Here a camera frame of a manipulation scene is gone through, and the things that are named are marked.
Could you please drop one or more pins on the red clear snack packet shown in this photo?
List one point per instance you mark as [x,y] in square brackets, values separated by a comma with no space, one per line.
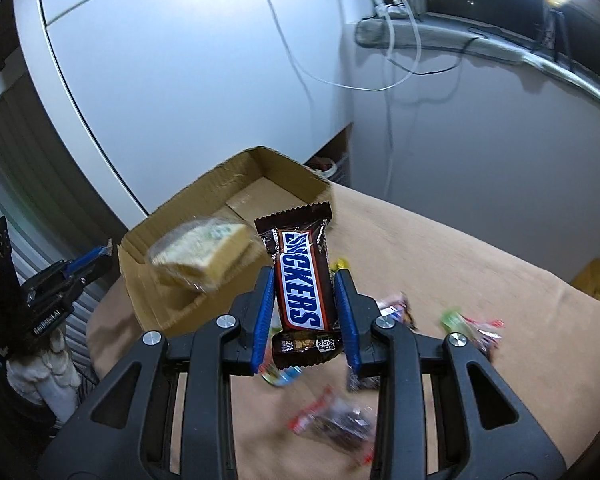
[330,417]

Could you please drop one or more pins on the dark brown snack packet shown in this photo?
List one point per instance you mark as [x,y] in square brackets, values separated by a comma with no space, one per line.
[362,381]

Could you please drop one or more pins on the black tripod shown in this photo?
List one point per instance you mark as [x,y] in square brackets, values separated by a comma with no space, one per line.
[555,30]

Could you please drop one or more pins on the green snack packet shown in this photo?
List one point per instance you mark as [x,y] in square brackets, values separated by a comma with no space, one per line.
[452,321]

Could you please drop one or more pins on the bread packet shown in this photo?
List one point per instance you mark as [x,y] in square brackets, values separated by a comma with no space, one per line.
[205,250]

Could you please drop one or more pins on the brown chocolate bar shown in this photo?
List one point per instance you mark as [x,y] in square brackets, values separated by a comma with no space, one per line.
[300,280]

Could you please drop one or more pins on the white charger plug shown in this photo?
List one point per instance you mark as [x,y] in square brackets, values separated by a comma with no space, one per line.
[387,2]

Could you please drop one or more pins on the blue green candy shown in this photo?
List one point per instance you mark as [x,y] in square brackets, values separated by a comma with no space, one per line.
[280,377]

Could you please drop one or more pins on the grey padded sill cover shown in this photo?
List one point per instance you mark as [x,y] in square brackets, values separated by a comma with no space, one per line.
[430,35]

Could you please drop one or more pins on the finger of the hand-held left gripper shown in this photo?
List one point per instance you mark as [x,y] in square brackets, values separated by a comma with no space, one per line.
[87,260]

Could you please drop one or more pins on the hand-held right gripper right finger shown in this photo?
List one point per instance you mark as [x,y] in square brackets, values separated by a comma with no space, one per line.
[347,320]

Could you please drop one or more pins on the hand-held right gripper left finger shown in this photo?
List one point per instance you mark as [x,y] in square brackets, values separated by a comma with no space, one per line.
[262,310]

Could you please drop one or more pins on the white wardrobe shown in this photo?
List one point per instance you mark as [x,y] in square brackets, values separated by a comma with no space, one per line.
[180,85]

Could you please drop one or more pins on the cardboard box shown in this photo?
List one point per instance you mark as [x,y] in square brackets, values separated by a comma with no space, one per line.
[280,175]

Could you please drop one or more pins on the yellow candy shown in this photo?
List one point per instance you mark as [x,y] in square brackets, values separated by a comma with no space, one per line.
[341,265]

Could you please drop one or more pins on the green yellow carton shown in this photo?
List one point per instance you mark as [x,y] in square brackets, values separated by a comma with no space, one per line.
[595,282]

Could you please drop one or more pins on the dark red white packet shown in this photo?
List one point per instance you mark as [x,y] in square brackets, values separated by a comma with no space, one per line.
[395,310]

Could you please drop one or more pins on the grey slatted panel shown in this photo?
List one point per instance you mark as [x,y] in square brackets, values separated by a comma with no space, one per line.
[10,185]

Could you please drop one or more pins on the red white snack packet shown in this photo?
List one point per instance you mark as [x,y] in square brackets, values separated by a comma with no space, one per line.
[485,335]

